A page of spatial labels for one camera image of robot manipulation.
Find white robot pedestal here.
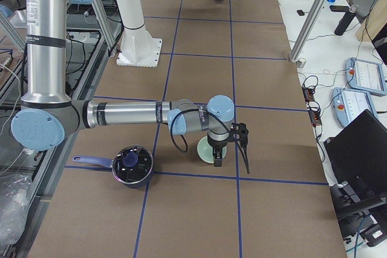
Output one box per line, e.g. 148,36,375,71
116,0,163,68

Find black thermos bottle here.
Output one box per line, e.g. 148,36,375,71
334,5,359,36

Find aluminium frame post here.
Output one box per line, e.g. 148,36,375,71
289,0,326,68

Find far blue teach pendant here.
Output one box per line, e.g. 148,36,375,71
345,57,386,96

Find dark blue saucepan with lid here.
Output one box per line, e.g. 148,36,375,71
72,145,154,189

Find black laptop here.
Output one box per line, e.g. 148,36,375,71
324,110,386,194

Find blue teach pendant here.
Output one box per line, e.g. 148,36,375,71
332,87,378,127
345,57,386,96

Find near blue teach pendant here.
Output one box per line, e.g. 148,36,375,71
332,87,378,127

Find green bowl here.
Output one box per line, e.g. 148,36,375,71
197,137,227,164

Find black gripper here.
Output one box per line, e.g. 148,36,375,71
212,147,223,167

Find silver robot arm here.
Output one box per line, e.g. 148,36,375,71
11,0,235,167

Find orange black usb hub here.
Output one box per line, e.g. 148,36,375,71
302,86,322,127

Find black smartphone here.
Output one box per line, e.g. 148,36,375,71
330,5,350,12

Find small black puck device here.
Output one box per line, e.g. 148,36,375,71
296,10,305,16

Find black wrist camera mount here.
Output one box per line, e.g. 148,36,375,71
228,123,250,174

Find crumpled clear plastic bag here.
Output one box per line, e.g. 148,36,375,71
1,173,32,247

